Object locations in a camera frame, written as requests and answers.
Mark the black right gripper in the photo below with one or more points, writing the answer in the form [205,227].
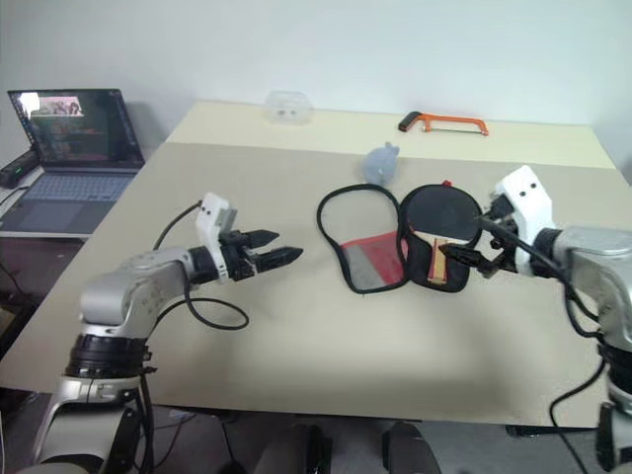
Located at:
[504,214]

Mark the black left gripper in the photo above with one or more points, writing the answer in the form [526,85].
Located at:
[239,261]

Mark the table tennis paddle black rubber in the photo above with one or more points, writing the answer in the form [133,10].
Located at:
[444,212]

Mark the black paddle case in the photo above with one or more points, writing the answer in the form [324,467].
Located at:
[368,261]

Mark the pale blue plastic bag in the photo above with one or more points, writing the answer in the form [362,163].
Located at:
[380,165]

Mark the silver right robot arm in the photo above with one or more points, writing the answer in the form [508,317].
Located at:
[592,266]

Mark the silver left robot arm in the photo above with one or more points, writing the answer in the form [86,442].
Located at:
[138,281]

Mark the clear plastic box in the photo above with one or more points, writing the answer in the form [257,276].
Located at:
[289,111]

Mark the dark rounded shape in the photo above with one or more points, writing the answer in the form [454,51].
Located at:
[405,444]

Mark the open grey laptop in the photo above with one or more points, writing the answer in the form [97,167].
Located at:
[74,133]

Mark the black box device green light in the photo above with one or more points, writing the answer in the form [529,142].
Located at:
[15,170]

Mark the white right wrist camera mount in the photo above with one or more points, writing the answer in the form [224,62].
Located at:
[523,192]

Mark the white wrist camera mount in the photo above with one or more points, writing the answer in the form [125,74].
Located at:
[212,217]
[523,192]

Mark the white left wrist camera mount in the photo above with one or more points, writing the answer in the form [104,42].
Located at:
[212,217]

